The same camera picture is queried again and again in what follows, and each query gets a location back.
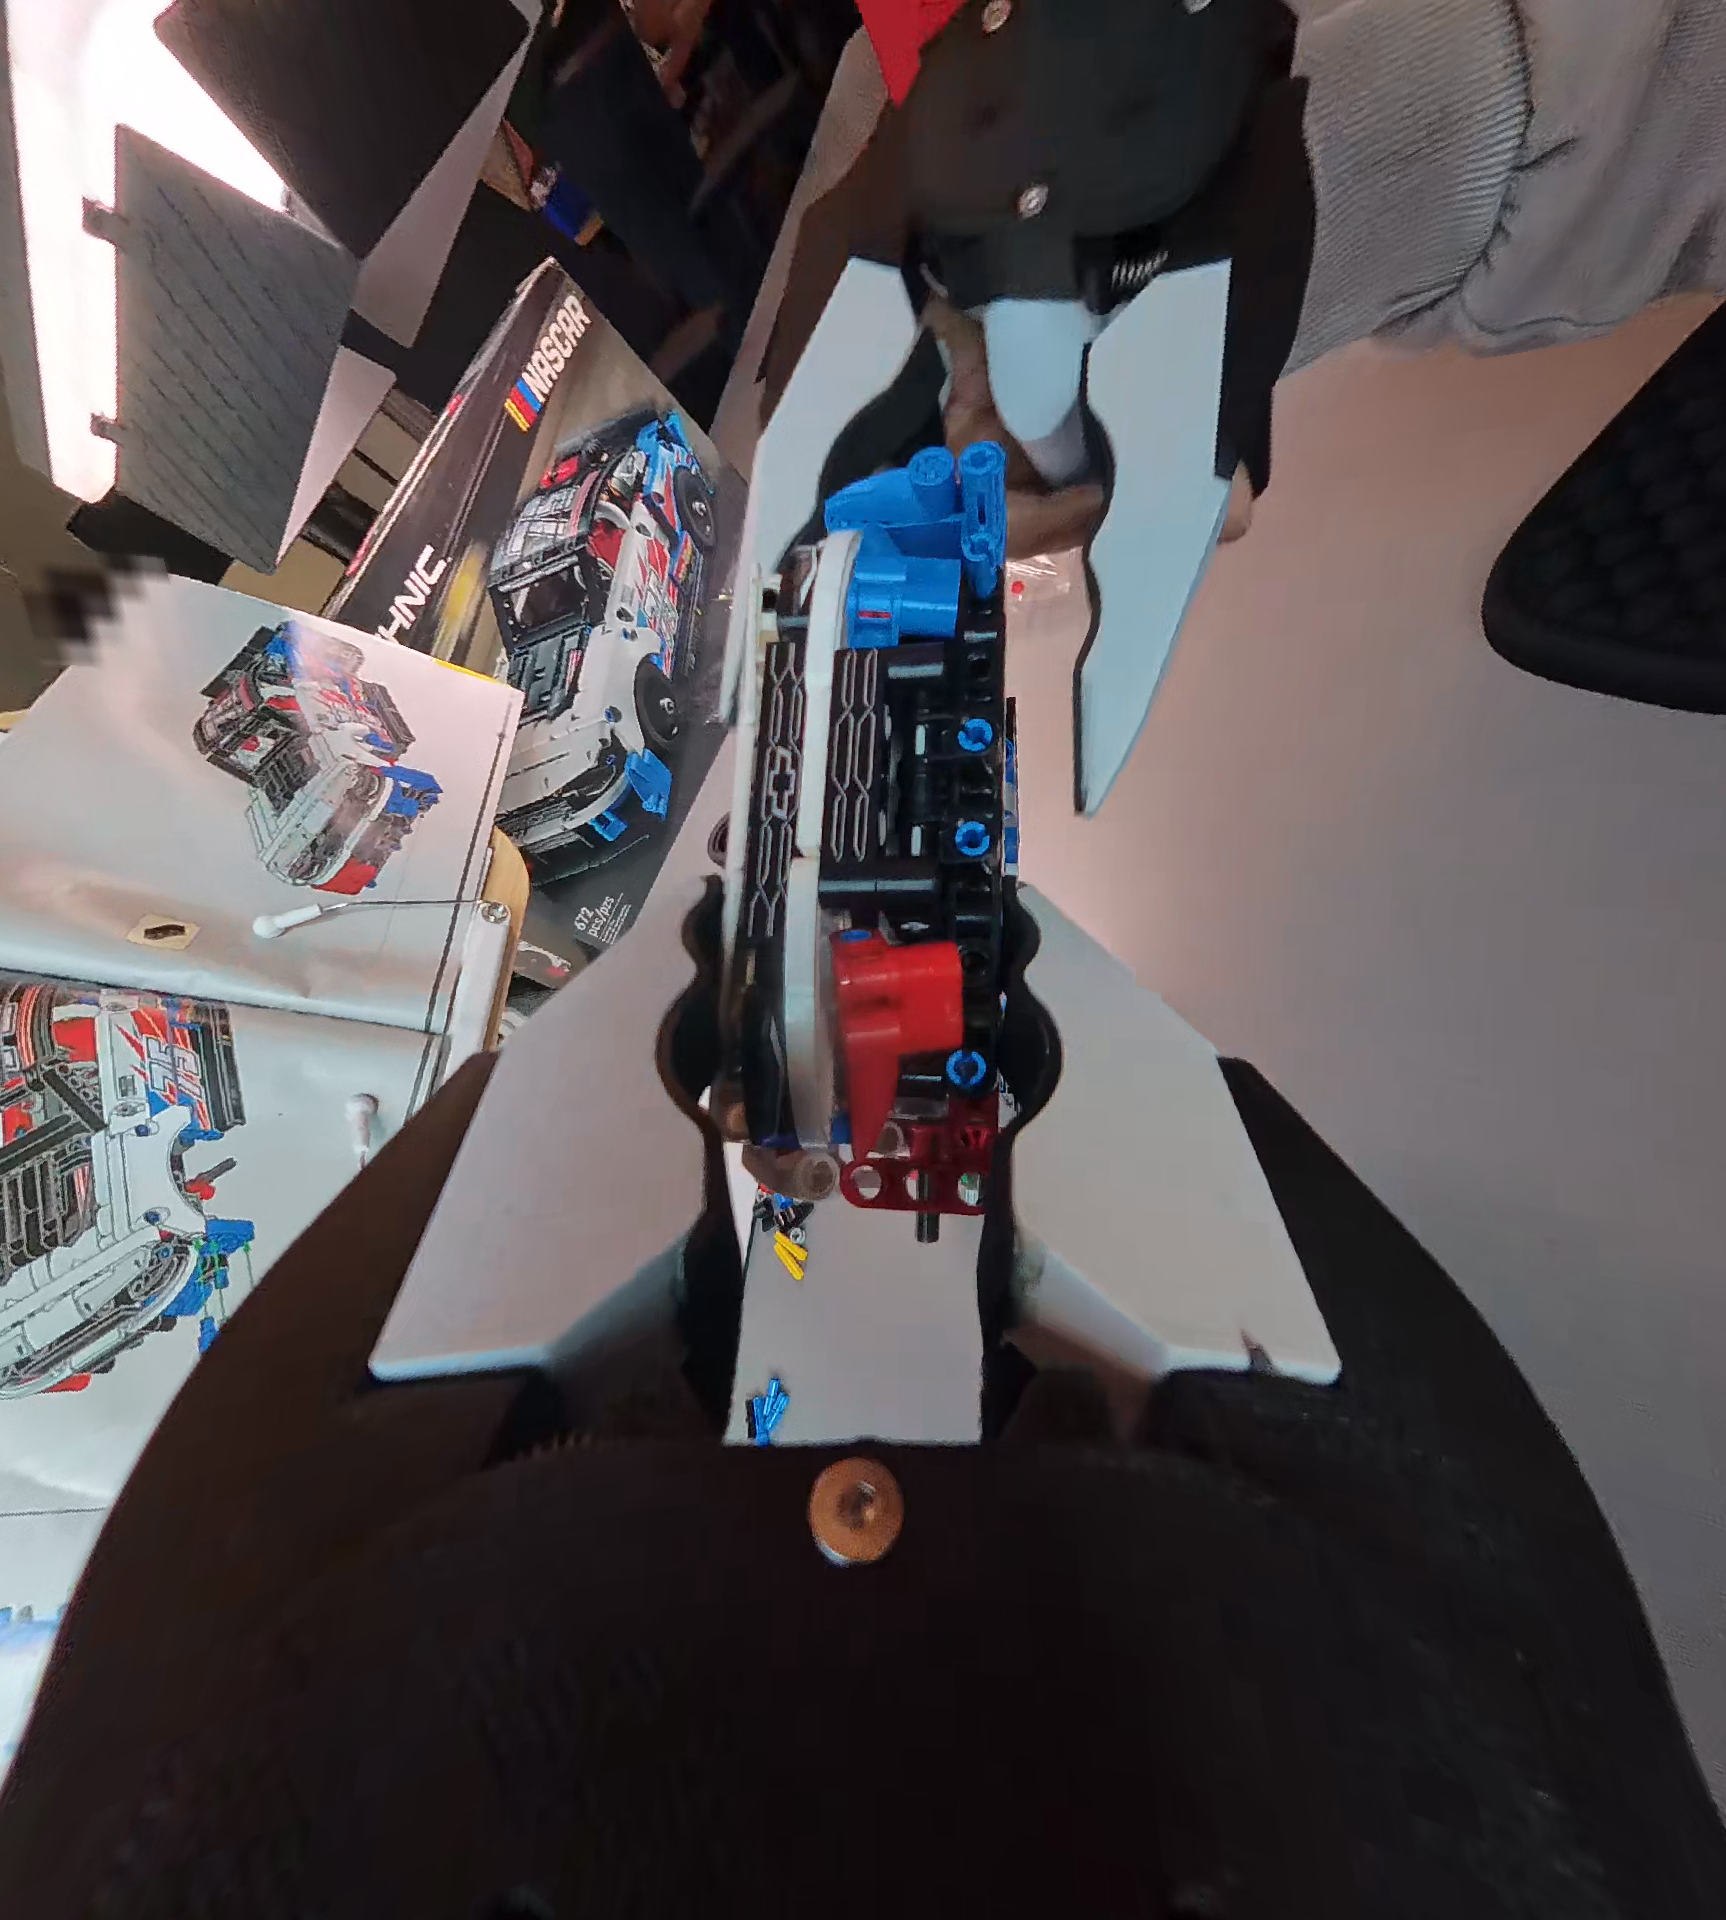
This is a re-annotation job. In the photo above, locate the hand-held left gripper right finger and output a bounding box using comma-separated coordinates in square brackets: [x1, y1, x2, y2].
[975, 882, 1346, 1387]

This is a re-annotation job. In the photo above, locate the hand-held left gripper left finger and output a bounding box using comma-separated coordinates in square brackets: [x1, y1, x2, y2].
[365, 882, 746, 1382]

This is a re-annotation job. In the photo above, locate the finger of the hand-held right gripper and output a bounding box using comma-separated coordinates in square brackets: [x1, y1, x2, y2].
[983, 258, 1244, 821]
[713, 254, 957, 730]

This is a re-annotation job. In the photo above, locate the toy brick race car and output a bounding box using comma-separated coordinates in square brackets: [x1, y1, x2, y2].
[713, 442, 1060, 1240]

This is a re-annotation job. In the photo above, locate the person's right forearm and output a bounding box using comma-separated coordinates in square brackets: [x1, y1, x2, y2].
[1282, 0, 1726, 378]

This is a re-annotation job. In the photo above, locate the grey desk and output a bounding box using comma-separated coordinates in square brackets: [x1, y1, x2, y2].
[713, 292, 1726, 1698]

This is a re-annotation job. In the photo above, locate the toy car box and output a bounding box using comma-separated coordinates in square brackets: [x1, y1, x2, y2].
[322, 258, 753, 978]

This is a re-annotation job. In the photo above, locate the black mesh pad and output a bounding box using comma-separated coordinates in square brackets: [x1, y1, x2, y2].
[1480, 307, 1726, 721]

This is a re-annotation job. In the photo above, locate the toy car instruction booklet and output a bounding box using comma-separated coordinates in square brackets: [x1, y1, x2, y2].
[0, 577, 529, 1908]

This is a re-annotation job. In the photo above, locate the studio light panel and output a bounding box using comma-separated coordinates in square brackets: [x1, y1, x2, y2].
[0, 0, 542, 573]

